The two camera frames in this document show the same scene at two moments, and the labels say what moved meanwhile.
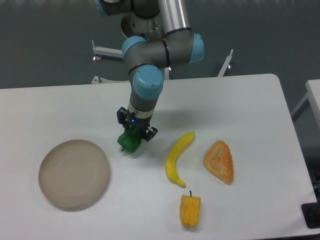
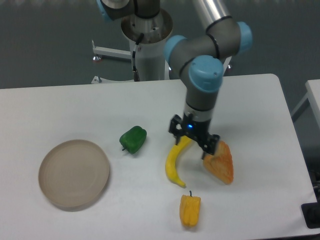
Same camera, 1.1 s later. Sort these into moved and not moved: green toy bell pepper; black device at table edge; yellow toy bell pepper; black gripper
Moved: black gripper
Not moved: yellow toy bell pepper; green toy bell pepper; black device at table edge
